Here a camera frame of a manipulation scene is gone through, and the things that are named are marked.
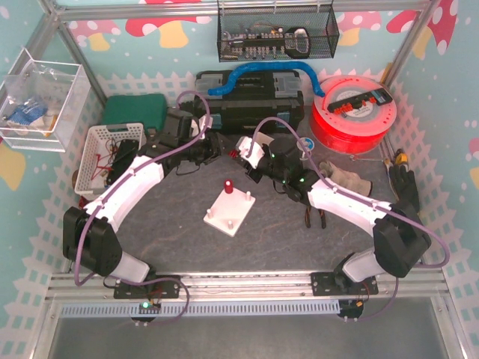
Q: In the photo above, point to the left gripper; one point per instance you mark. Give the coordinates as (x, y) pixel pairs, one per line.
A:
(214, 148)

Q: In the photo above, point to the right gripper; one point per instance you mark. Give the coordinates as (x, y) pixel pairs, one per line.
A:
(249, 164)

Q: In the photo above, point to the red spring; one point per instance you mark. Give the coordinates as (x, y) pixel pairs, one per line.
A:
(228, 186)
(234, 154)

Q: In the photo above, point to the white peg base plate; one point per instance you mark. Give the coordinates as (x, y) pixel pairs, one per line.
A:
(229, 211)

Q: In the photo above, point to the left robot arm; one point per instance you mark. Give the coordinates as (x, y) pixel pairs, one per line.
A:
(90, 234)

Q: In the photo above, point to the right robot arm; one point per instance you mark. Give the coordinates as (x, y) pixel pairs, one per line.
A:
(397, 243)

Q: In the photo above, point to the black plastic toolbox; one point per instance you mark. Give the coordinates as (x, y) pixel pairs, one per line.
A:
(255, 96)

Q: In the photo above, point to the green plastic case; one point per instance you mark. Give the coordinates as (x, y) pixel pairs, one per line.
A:
(148, 109)

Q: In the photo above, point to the red filament spool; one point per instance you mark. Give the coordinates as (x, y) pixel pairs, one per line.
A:
(353, 132)

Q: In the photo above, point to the white perforated basket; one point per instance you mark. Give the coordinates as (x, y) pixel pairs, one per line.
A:
(102, 152)

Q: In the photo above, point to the black terminal strip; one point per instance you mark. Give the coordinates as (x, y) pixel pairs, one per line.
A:
(380, 97)

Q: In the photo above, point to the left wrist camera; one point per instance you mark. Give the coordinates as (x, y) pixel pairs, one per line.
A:
(202, 124)

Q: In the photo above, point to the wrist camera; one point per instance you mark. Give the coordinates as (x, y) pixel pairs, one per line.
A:
(202, 124)
(251, 151)

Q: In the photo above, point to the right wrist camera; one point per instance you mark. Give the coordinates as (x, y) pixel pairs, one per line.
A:
(251, 151)

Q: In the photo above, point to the small solder wire spool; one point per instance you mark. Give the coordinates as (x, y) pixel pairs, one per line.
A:
(305, 145)

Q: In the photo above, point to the black wire mesh basket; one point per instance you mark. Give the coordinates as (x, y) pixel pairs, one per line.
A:
(276, 33)

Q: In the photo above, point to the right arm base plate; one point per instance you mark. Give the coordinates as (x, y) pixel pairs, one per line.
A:
(329, 283)

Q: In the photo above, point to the grey slotted cable duct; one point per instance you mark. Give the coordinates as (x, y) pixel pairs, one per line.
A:
(200, 309)

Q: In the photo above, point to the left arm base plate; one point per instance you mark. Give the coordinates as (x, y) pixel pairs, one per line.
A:
(168, 289)

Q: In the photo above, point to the clear acrylic wall box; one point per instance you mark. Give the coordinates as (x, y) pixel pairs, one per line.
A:
(42, 104)

